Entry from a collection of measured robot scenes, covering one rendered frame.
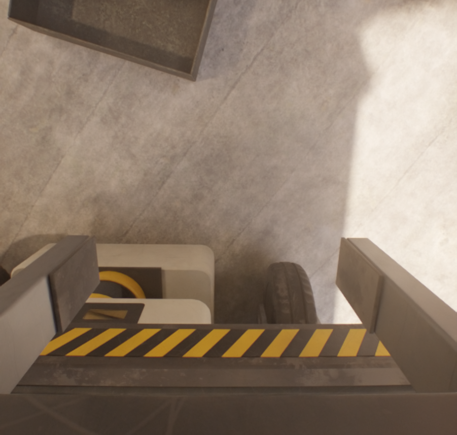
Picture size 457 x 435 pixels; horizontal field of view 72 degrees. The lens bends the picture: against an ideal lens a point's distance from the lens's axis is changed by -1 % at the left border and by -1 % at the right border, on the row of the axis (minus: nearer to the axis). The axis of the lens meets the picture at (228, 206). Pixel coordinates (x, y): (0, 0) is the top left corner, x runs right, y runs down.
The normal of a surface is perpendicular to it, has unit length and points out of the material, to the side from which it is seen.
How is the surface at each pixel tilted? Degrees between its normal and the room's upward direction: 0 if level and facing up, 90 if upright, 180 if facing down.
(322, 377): 0
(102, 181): 0
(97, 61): 0
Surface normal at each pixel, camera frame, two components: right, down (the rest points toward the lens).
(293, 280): 0.02, -0.84
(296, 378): 0.02, 0.27
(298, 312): 0.03, -0.47
